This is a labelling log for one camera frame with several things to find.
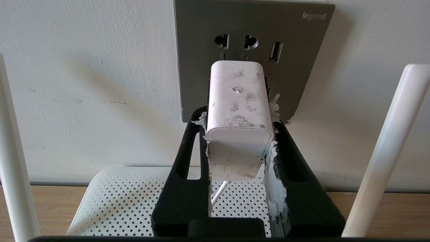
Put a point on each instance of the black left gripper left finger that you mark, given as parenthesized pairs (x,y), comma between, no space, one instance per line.
(181,198)

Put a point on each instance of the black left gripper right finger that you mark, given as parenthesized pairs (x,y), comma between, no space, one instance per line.
(302,201)

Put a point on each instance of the white power adapter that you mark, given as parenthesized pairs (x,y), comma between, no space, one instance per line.
(238,111)

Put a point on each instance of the white wifi router with antennas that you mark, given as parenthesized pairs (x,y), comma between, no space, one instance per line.
(117,201)

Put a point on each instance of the grey wall socket plate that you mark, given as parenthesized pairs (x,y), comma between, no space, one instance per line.
(295,67)

